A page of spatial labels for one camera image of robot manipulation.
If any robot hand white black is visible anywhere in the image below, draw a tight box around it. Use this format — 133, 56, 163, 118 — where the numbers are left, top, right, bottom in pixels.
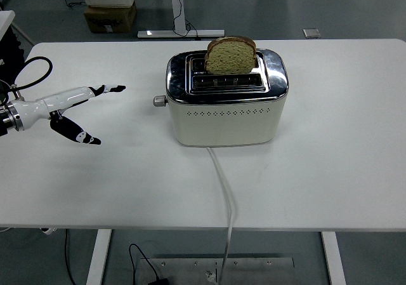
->
16, 84, 127, 146

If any white chrome toaster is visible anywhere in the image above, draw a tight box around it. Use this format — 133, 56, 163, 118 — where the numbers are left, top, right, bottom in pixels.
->
165, 48, 290, 147

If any black foam block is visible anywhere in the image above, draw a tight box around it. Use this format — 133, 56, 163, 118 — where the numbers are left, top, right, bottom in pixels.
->
0, 27, 27, 86

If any brown cardboard box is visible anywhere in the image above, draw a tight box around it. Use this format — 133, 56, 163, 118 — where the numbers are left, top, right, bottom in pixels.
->
83, 1, 138, 34

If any white side table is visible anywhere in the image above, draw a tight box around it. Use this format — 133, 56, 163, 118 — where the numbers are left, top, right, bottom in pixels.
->
0, 10, 36, 46

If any white desk stand with foot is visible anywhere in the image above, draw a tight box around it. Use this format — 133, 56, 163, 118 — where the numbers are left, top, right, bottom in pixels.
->
137, 0, 226, 40

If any white table leg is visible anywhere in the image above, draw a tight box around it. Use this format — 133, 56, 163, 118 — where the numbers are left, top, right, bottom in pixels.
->
320, 230, 347, 285
85, 229, 112, 285

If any toasted bread slice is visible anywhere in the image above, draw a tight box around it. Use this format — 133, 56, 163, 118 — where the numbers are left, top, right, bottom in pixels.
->
204, 36, 258, 76

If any thin black cable on stand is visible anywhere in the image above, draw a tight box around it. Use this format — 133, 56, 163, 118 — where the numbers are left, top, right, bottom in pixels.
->
172, 0, 202, 41

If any long black hanging cable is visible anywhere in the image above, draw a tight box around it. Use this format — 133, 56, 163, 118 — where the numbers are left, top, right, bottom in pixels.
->
64, 229, 77, 285

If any white toaster power cord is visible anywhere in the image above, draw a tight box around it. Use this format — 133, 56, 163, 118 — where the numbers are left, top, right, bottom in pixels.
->
206, 146, 237, 281

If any black cable with adapter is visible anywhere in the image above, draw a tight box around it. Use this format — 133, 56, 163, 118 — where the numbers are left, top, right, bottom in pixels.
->
128, 242, 171, 285

